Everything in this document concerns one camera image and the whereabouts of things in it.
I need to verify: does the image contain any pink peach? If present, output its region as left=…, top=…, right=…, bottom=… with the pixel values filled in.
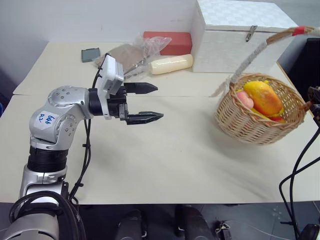
left=236, top=90, right=255, bottom=110

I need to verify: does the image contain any black round object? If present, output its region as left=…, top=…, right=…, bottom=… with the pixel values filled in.
left=298, top=223, right=320, bottom=240

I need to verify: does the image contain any red yellow fruit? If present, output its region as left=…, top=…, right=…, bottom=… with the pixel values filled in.
left=268, top=115, right=286, bottom=125

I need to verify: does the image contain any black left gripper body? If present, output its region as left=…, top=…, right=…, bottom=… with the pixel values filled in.
left=106, top=84, right=130, bottom=122

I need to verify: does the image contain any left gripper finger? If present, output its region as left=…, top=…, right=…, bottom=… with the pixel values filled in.
left=125, top=111, right=165, bottom=126
left=124, top=82, right=159, bottom=96

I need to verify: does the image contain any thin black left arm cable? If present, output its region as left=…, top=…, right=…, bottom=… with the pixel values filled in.
left=67, top=52, right=112, bottom=205

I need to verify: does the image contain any clear crumpled plastic bag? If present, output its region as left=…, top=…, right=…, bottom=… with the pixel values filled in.
left=123, top=34, right=173, bottom=78

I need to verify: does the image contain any cream cylindrical bottle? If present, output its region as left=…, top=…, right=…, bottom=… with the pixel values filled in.
left=149, top=53, right=194, bottom=76

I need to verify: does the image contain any small black floor object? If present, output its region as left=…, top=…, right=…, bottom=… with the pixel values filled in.
left=214, top=219, right=231, bottom=240

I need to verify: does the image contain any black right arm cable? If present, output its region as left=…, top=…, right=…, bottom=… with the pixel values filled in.
left=289, top=123, right=320, bottom=240
left=278, top=156, right=320, bottom=237

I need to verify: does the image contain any brown flat pouch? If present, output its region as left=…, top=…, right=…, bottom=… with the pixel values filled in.
left=91, top=43, right=146, bottom=73

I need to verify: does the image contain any orange yellow mango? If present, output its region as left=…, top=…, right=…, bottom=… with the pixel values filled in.
left=243, top=80, right=284, bottom=116

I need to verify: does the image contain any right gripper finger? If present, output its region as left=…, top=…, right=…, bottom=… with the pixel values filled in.
left=307, top=85, right=320, bottom=103
left=310, top=102, right=320, bottom=121

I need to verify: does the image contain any thin white floor cable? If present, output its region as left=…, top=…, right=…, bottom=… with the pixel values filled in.
left=229, top=219, right=298, bottom=237

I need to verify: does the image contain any dark rounded shape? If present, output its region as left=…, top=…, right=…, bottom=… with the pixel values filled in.
left=116, top=209, right=148, bottom=240
left=174, top=204, right=216, bottom=240

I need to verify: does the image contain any metal box latch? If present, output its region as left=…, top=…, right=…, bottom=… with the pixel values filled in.
left=244, top=24, right=258, bottom=43

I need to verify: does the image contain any white textured box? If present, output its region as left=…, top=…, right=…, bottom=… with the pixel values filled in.
left=191, top=0, right=300, bottom=75

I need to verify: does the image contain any small grey rectangular pad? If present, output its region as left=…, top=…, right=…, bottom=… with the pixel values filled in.
left=80, top=47, right=101, bottom=63

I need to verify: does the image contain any red rectangular block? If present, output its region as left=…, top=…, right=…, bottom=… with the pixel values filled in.
left=143, top=31, right=193, bottom=56

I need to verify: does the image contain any wicker basket with handle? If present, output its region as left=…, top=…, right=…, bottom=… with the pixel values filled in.
left=209, top=24, right=317, bottom=146

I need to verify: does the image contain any thick black cable bundle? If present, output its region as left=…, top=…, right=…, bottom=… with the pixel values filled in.
left=8, top=191, right=87, bottom=240

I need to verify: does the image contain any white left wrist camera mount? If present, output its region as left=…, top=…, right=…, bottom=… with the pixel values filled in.
left=96, top=54, right=125, bottom=121

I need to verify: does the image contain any white label blue writing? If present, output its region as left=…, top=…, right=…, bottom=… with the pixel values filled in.
left=37, top=110, right=59, bottom=130

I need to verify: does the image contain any black monitor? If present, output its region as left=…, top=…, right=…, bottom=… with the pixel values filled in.
left=276, top=37, right=320, bottom=101

